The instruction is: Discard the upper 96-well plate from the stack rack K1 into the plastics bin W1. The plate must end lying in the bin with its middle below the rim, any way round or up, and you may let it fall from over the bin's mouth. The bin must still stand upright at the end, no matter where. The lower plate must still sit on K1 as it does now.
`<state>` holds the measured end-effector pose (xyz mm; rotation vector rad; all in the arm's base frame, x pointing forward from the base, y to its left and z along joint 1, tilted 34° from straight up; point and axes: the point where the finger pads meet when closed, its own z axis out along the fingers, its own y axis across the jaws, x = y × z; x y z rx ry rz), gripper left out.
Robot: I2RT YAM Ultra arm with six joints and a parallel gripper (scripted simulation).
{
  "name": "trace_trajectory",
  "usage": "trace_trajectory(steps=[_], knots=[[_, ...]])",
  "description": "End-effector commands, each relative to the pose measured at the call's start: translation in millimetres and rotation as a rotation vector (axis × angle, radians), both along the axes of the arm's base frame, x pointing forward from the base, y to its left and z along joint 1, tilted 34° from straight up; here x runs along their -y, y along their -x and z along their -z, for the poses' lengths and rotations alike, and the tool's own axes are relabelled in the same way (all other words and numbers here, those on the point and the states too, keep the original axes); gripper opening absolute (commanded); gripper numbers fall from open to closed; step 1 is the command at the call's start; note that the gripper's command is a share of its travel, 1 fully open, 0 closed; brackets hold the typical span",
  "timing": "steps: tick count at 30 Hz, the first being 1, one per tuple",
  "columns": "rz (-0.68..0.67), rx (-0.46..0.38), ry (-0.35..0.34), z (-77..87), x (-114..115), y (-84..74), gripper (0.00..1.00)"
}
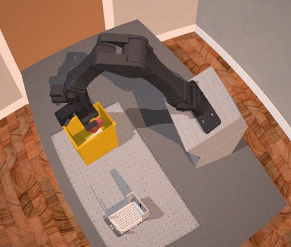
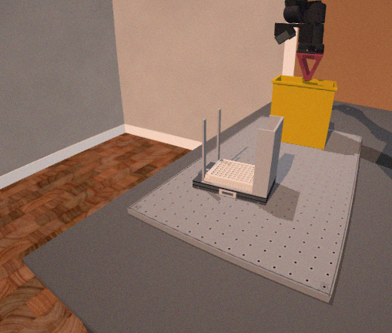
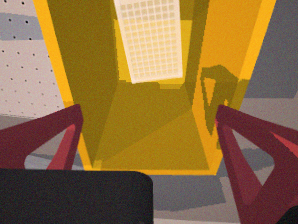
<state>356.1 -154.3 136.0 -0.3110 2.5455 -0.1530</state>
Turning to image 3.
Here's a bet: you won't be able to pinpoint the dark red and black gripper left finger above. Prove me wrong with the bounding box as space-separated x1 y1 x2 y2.
0 104 83 170

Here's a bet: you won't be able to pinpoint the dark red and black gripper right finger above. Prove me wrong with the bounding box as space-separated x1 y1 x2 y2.
215 105 298 224

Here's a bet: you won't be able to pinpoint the yellow open-top bin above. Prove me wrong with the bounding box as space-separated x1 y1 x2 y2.
33 0 276 175

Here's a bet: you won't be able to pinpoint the translucent white well plate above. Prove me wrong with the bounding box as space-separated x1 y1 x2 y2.
114 0 183 84

